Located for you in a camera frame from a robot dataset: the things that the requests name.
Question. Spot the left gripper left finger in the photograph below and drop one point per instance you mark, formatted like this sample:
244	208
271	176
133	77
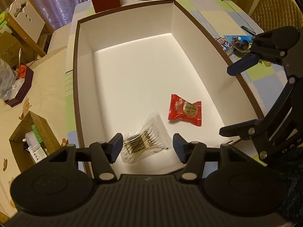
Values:
103	154

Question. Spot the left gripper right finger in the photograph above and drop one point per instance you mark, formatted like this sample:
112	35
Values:
192	155

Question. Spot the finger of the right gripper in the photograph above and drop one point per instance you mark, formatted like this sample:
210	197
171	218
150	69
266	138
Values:
242	65
239	129

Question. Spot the cotton swab bag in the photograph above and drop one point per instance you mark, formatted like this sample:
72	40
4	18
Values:
150	139

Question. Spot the red candy wrapper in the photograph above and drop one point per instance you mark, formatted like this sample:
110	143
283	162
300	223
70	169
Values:
180	109

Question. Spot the dark brown scrunchie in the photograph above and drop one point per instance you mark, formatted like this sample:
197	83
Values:
240	46

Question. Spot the small dark green tube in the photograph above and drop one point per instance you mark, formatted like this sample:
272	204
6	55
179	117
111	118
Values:
251	32

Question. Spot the blue toothpaste box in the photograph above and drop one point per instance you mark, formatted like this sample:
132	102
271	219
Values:
226	46

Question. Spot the quilted beige chair cushion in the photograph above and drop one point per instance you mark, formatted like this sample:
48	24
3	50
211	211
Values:
274	14

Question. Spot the small open cardboard box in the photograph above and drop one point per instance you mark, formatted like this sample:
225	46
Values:
32	141

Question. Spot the large brown cardboard box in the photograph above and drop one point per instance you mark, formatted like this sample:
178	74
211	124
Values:
127	62

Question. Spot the dark red tray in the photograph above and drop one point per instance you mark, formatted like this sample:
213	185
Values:
20	87

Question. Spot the brown carton on chair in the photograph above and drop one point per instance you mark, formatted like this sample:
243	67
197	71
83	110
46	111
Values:
10	48

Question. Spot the white wooden chair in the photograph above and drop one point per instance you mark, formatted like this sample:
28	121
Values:
25	19

